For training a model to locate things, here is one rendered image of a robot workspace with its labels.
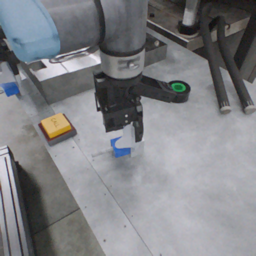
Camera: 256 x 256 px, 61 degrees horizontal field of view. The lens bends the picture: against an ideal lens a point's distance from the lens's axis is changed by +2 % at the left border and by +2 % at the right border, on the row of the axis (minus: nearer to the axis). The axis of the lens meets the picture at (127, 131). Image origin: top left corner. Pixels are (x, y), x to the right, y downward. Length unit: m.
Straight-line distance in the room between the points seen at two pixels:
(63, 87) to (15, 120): 1.31
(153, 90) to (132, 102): 0.05
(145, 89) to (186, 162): 0.24
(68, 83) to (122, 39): 0.42
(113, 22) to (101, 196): 0.35
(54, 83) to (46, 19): 0.44
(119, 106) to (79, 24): 0.18
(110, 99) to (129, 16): 0.15
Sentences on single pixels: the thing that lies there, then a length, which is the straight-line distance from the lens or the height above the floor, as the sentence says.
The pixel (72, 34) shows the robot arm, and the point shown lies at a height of 1.14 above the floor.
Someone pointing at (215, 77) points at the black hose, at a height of 0.85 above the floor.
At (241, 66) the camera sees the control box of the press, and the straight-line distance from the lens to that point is 1.26.
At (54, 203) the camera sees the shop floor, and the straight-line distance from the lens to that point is 1.44.
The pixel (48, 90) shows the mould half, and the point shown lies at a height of 0.85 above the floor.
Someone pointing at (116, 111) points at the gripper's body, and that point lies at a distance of 0.40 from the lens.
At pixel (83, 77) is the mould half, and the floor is 0.85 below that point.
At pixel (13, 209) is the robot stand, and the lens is 1.24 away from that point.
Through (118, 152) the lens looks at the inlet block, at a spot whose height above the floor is 0.83.
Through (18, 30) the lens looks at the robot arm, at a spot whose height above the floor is 1.16.
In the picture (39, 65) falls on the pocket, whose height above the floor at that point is 0.88.
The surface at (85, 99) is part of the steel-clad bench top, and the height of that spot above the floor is 0.80.
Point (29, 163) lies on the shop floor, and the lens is 1.65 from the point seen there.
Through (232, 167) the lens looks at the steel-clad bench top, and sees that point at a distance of 0.60.
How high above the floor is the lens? 1.25
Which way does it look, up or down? 48 degrees down
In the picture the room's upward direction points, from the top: straight up
